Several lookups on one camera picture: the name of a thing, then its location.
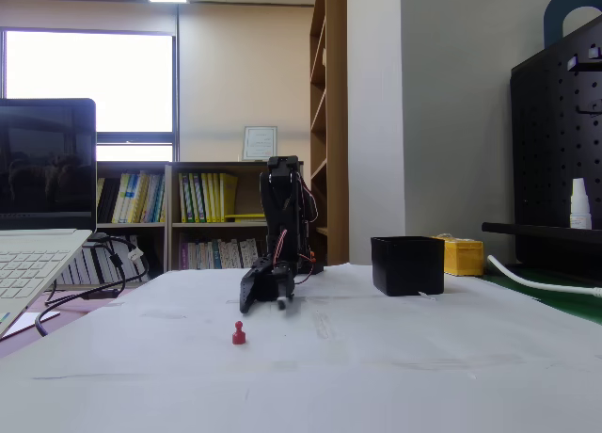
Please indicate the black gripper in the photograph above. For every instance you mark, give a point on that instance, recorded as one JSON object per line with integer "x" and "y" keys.
{"x": 264, "y": 285}

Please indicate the small red pawn piece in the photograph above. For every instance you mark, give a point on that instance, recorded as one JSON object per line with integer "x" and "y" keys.
{"x": 239, "y": 336}

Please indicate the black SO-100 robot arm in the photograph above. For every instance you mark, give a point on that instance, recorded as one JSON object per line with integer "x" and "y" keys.
{"x": 282, "y": 207}

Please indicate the black square container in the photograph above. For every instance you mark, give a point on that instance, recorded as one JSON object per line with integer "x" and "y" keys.
{"x": 407, "y": 268}

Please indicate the yellow cardboard box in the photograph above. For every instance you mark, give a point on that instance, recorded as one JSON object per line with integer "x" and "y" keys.
{"x": 463, "y": 259}

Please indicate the orange black table clamp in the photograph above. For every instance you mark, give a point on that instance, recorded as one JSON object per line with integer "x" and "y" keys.
{"x": 312, "y": 266}

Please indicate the flat-lying yellow book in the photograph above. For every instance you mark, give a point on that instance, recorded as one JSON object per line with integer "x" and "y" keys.
{"x": 244, "y": 216}

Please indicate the white paper table covering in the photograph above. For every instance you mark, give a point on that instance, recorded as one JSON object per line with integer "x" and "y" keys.
{"x": 329, "y": 381}

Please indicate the upright yellow book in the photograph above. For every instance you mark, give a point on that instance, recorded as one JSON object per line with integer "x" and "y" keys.
{"x": 229, "y": 193}

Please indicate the low wooden bookcase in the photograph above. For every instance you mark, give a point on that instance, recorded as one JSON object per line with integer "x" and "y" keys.
{"x": 169, "y": 216}
{"x": 131, "y": 165}

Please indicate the framed certificate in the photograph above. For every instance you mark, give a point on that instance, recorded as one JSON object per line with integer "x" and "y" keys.
{"x": 260, "y": 143}

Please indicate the tall wooden bookshelf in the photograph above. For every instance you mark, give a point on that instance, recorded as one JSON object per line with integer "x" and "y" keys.
{"x": 336, "y": 122}

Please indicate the white notepad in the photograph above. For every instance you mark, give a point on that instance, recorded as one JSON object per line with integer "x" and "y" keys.
{"x": 33, "y": 322}

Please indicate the white laptop with dark screen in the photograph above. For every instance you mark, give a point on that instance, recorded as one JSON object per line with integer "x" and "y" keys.
{"x": 47, "y": 169}

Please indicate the office window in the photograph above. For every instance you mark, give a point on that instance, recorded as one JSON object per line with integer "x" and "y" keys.
{"x": 89, "y": 80}

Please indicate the green desk mat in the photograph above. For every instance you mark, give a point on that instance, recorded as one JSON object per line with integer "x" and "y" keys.
{"x": 578, "y": 305}

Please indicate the black pegboard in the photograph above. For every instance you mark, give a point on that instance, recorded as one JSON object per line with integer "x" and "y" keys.
{"x": 541, "y": 146}

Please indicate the white dropper bottle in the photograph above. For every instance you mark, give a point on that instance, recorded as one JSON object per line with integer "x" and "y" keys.
{"x": 580, "y": 207}

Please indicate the white pegboard clip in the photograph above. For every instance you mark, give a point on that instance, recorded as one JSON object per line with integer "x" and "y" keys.
{"x": 572, "y": 63}
{"x": 595, "y": 52}

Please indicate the dark teal arch board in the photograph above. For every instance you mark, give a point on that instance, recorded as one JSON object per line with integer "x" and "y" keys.
{"x": 555, "y": 9}

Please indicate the black pegboard shelf rail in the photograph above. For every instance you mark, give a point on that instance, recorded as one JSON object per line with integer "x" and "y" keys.
{"x": 527, "y": 229}

